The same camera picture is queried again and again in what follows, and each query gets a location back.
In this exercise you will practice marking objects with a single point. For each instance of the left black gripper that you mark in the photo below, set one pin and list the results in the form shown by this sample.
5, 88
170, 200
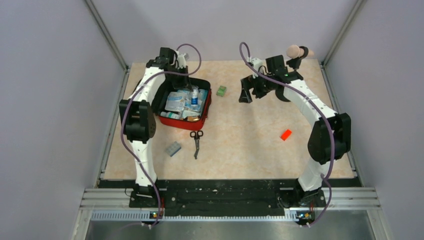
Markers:
182, 84

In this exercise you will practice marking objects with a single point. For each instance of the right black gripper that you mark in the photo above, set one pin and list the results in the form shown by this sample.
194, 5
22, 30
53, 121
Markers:
247, 83

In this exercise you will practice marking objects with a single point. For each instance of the white blue dressing pouch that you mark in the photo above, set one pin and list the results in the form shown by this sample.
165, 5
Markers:
175, 101

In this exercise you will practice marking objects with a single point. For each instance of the blue cotton swab bag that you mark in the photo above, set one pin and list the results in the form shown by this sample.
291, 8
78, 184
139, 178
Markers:
201, 100

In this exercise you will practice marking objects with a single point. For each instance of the white blue spray bottle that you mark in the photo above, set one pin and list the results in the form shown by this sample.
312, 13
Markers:
194, 97

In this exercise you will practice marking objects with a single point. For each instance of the amber medicine bottle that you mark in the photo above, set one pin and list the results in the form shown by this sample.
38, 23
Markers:
193, 118

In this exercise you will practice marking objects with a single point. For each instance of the black handled scissors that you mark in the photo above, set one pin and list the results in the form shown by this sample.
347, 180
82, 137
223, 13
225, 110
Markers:
196, 135

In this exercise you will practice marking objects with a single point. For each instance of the clear white cap bottle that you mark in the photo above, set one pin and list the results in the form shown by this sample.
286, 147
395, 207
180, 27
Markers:
170, 115

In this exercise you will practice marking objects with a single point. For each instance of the teal gauze packet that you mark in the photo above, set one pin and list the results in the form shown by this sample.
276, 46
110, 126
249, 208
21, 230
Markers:
188, 113

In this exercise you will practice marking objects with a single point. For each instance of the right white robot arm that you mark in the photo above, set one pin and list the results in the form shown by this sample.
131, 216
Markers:
330, 136

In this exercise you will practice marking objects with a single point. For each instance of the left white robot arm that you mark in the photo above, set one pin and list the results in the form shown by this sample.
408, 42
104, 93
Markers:
137, 113

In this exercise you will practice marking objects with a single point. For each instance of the red black medicine kit bag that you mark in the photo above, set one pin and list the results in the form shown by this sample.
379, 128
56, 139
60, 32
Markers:
157, 97

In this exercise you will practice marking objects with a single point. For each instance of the small green box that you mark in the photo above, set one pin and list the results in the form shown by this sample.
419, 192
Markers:
221, 91

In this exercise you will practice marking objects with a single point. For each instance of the black microphone stand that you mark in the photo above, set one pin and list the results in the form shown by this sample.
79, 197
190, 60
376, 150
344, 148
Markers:
296, 54

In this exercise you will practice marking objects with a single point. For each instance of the orange red block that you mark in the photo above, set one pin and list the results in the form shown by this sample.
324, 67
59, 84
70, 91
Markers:
286, 134

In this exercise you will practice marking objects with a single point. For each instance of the grey blue pill blister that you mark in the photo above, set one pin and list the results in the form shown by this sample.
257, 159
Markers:
173, 148

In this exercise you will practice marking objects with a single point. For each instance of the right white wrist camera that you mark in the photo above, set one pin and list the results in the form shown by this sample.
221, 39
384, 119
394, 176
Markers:
257, 64

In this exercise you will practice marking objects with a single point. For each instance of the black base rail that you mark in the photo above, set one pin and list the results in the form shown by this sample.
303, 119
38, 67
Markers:
226, 198

